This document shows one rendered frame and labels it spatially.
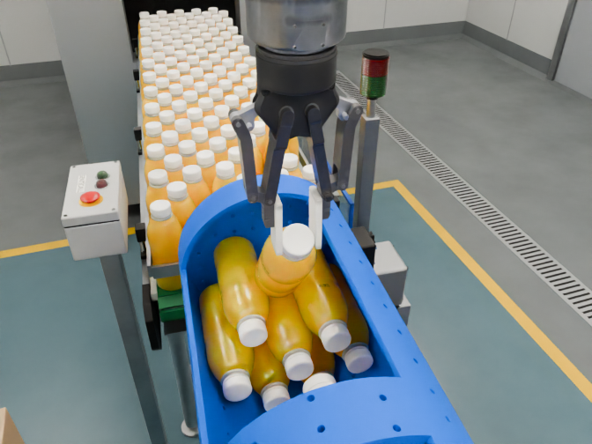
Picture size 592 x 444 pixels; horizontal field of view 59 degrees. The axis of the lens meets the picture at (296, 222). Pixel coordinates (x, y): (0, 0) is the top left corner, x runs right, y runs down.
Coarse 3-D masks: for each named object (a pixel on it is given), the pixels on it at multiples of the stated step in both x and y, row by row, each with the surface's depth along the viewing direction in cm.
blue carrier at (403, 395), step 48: (240, 192) 78; (288, 192) 78; (192, 240) 78; (336, 240) 71; (192, 288) 88; (384, 288) 71; (192, 336) 70; (384, 336) 57; (336, 384) 50; (384, 384) 50; (432, 384) 55; (240, 432) 50; (288, 432) 47; (336, 432) 46; (384, 432) 46; (432, 432) 47
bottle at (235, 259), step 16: (224, 240) 84; (240, 240) 84; (224, 256) 82; (240, 256) 81; (256, 256) 85; (224, 272) 79; (240, 272) 78; (224, 288) 77; (240, 288) 75; (256, 288) 76; (224, 304) 76; (240, 304) 73; (256, 304) 74; (240, 320) 73
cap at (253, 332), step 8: (248, 320) 72; (256, 320) 72; (240, 328) 72; (248, 328) 71; (256, 328) 71; (264, 328) 72; (240, 336) 71; (248, 336) 72; (256, 336) 72; (264, 336) 72; (248, 344) 73; (256, 344) 73
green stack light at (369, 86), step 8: (360, 80) 125; (368, 80) 123; (376, 80) 122; (384, 80) 123; (360, 88) 126; (368, 88) 124; (376, 88) 124; (384, 88) 125; (368, 96) 125; (376, 96) 125
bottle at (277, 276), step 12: (264, 252) 65; (312, 252) 63; (264, 264) 66; (276, 264) 63; (288, 264) 62; (300, 264) 63; (312, 264) 64; (264, 276) 69; (276, 276) 65; (288, 276) 64; (300, 276) 65; (264, 288) 74; (276, 288) 71; (288, 288) 70
